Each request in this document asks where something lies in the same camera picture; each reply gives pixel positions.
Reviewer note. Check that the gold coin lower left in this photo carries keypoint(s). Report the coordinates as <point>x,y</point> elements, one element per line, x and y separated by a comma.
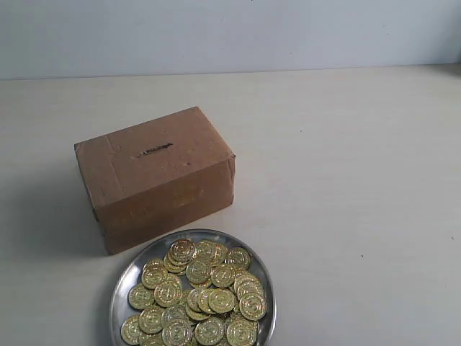
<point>150,320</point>

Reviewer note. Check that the gold coin far left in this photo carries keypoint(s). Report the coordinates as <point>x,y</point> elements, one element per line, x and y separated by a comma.
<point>141,297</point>

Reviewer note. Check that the gold coin bottom left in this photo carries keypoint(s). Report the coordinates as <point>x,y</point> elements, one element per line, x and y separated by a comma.
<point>130,330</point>

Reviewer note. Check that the gold coin bottom centre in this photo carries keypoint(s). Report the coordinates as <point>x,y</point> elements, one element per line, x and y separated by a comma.
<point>210,331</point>

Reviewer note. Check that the gold coin left middle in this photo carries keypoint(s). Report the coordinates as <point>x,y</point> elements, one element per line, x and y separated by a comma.
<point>168,293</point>

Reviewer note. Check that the gold coin upper right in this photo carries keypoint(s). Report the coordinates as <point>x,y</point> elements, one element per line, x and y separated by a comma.
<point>238,257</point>

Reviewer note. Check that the gold coin top of pile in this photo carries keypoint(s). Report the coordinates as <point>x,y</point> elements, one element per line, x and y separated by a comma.
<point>182,250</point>

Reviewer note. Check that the brown cardboard box with slot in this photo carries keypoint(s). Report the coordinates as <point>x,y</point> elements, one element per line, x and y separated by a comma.
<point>152,178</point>

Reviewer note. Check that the gold coin left upper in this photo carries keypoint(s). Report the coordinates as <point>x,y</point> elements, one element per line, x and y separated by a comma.
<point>152,276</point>

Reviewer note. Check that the gold coin centre right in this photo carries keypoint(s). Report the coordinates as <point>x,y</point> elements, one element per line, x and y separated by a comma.
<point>223,275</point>

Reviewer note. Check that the round steel plate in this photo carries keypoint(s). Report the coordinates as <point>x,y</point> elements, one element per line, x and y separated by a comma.
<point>120,309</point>

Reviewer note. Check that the gold coin centre top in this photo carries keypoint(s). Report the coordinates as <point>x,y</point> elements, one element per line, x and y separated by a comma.
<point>198,271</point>

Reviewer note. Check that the gold coin bottom right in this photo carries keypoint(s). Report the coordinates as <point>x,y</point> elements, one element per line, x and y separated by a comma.
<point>241,333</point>

